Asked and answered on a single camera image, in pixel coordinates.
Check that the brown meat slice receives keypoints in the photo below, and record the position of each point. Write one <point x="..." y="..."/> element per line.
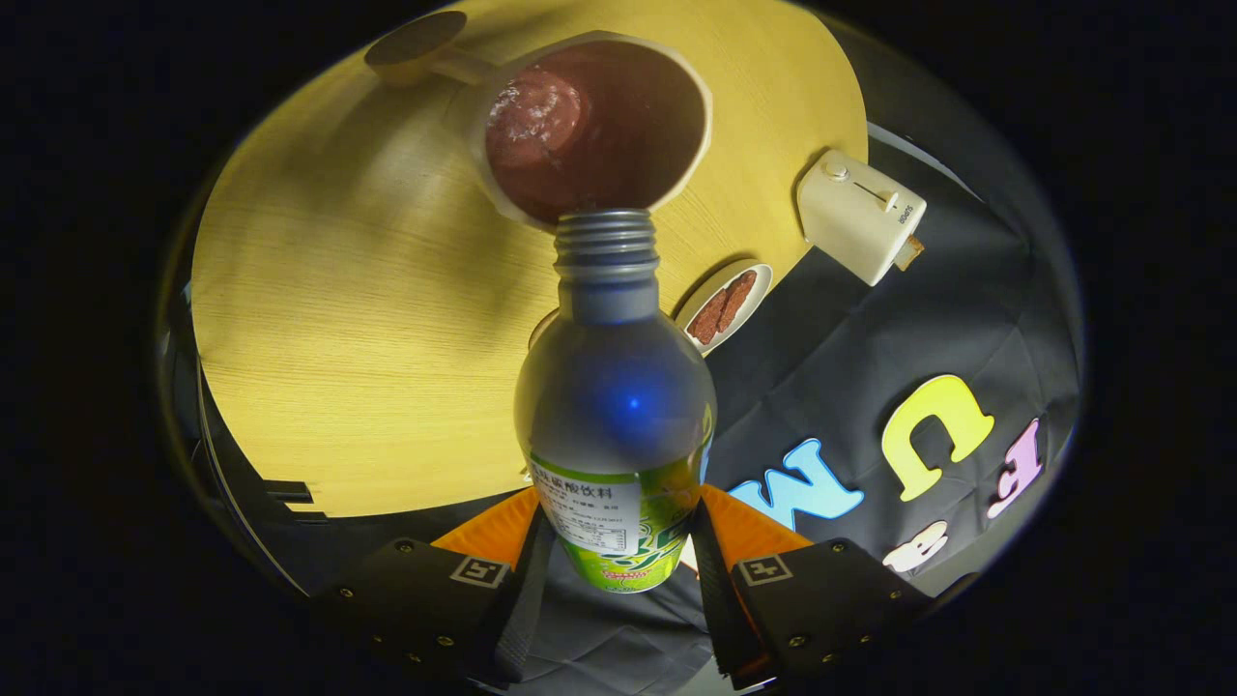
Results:
<point x="708" y="317"/>
<point x="737" y="300"/>

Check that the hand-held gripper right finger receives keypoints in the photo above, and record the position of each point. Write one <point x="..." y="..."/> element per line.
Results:
<point x="713" y="594"/>

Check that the wooden table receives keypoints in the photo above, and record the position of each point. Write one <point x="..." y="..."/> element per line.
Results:
<point x="367" y="338"/>

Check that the round white plate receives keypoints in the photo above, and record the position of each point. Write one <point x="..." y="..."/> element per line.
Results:
<point x="754" y="290"/>

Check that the white toaster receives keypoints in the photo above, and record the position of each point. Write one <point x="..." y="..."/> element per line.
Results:
<point x="850" y="213"/>

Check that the toast bread slice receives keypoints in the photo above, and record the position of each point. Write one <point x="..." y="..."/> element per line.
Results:
<point x="909" y="253"/>

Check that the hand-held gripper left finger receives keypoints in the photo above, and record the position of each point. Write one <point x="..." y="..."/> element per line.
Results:
<point x="522" y="609"/>

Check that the silver juice bottle green label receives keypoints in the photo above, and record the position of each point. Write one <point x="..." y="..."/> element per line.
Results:
<point x="618" y="406"/>

